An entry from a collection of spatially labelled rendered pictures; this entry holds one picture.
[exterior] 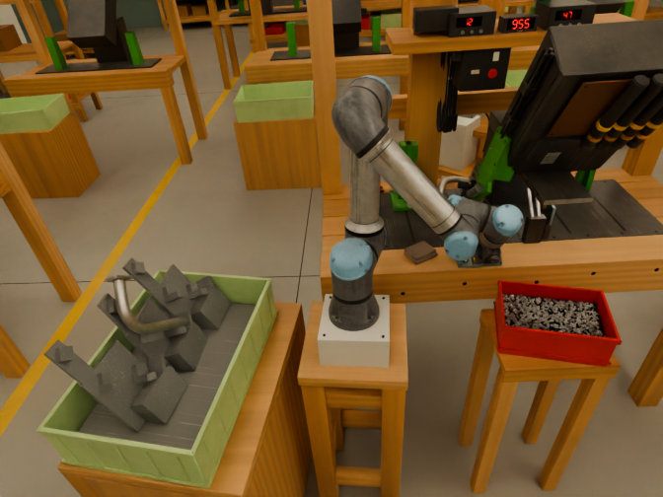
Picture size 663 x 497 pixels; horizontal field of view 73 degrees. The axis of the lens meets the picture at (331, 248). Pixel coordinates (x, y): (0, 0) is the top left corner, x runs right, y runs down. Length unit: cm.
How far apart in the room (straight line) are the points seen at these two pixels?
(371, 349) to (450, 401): 110
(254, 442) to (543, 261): 112
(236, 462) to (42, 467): 142
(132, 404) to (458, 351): 171
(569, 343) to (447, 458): 92
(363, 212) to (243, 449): 72
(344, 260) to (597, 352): 79
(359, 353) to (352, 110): 67
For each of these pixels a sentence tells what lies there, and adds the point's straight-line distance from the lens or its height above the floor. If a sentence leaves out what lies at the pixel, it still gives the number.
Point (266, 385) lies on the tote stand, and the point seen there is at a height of 79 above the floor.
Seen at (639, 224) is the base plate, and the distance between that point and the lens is 207.
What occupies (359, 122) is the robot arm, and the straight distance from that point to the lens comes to 102.
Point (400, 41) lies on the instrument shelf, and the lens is 176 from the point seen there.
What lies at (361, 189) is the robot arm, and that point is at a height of 132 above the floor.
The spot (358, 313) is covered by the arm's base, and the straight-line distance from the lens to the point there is 127.
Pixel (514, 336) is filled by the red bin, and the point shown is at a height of 88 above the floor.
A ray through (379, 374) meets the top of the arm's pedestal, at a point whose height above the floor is 85.
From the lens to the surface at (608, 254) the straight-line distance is 185.
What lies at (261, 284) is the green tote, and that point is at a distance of 152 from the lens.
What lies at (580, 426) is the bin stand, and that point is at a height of 47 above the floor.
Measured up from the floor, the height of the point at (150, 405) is 91.
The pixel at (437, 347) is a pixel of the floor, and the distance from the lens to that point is 255.
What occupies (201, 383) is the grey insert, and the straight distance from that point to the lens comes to 142.
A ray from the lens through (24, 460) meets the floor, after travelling 268.
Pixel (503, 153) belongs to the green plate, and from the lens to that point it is 169.
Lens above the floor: 192
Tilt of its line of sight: 37 degrees down
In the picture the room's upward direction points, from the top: 4 degrees counter-clockwise
